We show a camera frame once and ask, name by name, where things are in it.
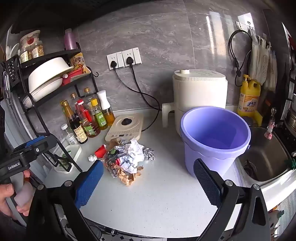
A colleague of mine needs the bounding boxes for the red wrapper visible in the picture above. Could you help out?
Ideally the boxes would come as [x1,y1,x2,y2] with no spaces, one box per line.
[95,144,108,159]

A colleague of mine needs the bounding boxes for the yellow snack bag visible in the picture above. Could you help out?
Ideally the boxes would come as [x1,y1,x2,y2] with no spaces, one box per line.
[69,53,91,75]

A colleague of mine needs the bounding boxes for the yellow sponge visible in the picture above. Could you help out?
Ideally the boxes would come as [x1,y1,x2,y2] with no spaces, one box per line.
[253,111,263,127]

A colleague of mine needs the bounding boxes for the white plate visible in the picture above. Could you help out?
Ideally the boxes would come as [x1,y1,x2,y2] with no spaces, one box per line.
[30,77,63,97]

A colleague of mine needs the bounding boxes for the dark soy sauce bottle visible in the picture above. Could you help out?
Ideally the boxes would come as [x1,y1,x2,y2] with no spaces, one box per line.
[60,100,89,144]

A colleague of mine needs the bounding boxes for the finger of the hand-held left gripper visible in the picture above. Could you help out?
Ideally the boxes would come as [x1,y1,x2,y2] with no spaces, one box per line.
[10,134,57,163]

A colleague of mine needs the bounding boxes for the steel steamer pot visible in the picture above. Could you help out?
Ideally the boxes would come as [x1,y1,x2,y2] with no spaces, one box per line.
[282,109,296,141]

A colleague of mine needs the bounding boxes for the grain filled glass jar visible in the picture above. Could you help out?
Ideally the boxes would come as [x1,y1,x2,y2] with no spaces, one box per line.
[31,41,44,58]

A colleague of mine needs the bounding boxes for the yellow dish soap bottle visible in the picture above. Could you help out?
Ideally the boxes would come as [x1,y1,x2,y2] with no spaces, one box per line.
[237,74,261,117]

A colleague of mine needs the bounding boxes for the person's left forearm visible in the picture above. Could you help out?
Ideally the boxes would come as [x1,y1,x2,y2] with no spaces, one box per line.
[0,210,28,241]

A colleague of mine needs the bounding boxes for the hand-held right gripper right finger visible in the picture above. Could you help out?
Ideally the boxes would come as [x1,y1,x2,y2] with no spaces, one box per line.
[193,159,271,241]

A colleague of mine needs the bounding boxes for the stainless steel sink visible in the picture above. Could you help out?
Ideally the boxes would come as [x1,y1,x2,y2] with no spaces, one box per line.
[238,126,295,182]

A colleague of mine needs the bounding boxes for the small clear white-capped bottle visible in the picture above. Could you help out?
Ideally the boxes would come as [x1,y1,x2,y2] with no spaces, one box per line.
[60,123,78,145]

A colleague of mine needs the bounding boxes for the small spice jar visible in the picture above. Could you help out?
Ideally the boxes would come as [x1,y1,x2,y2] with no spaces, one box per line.
[20,50,33,63]

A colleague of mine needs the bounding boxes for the person's left hand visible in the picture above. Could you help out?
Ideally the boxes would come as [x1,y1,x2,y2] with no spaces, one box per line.
[0,183,30,217]

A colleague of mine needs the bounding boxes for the purple bottle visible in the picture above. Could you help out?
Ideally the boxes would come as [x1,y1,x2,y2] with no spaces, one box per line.
[64,28,77,50]

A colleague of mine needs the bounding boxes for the foil ball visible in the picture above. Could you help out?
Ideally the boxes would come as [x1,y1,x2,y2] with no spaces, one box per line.
[143,147,155,161]

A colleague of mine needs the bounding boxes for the brown paper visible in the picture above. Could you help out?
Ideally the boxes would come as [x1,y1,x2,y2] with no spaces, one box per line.
[113,166,144,186]

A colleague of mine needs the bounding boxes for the gold cap glass bottle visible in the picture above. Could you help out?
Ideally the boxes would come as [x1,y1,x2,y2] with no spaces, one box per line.
[70,93,80,116]
[83,87,96,106]

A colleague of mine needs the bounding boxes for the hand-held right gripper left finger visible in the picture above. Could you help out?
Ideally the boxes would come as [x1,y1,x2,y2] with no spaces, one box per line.
[26,159,104,241]

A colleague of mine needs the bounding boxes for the silver foil snack wrapper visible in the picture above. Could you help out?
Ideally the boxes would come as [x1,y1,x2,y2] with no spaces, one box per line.
[103,138,132,176]

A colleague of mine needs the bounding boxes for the green label bottle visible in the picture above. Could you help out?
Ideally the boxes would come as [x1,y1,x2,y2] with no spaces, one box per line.
[90,98,109,130]

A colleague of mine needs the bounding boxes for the green cloth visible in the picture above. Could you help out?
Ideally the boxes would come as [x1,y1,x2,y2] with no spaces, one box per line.
[285,158,296,171]

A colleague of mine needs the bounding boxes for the hanging black cable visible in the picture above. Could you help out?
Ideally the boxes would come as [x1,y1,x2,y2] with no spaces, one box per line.
[228,30,252,87]

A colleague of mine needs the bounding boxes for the white countertop appliance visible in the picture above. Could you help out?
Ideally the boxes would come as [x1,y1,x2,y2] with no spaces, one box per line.
[162,69,228,135]

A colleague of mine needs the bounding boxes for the hanging clear chopstick bag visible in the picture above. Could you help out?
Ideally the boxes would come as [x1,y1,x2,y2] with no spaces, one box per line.
[264,50,278,91]
[250,30,271,84]

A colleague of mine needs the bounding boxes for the black storage rack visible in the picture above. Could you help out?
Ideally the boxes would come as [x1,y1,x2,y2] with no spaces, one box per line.
[0,48,100,173]

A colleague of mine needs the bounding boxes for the red package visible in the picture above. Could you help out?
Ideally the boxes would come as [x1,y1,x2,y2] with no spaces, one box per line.
[61,68,84,85]

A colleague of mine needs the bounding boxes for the white rectangular tray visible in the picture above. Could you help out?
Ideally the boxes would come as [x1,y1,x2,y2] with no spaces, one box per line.
[54,144,82,173]

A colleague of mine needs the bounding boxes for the white pot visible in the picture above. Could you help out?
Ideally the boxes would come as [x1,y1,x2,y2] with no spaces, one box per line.
[28,57,74,93]

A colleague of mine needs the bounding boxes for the clear wall hook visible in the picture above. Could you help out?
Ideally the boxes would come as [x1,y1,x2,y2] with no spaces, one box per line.
[236,20,255,31]

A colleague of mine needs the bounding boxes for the black power cable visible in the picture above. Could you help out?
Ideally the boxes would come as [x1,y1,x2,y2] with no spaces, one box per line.
[126,57,161,133]
[110,60,161,112]

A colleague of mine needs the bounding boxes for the white wall socket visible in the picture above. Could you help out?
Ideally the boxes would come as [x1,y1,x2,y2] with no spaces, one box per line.
[122,47,142,67]
[107,52,123,70]

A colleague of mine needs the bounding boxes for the sink drain strainer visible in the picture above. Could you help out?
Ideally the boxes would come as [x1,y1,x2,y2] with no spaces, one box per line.
[244,160,260,179]

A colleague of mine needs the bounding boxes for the red label oil bottle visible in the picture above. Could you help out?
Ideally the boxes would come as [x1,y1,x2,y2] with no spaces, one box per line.
[76,100,101,138]

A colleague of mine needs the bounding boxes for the white paper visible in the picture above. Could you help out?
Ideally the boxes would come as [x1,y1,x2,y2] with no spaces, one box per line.
[126,138,145,168]

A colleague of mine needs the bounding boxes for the beige induction cooker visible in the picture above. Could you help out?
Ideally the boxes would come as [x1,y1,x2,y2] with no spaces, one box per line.
[105,113,144,142]

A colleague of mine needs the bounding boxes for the purple plastic bucket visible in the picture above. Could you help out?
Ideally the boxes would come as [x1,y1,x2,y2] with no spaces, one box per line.
[180,106,251,178]

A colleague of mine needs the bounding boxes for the faucet with pink nozzle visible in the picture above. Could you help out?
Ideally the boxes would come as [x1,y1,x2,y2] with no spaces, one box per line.
[266,108,277,141]

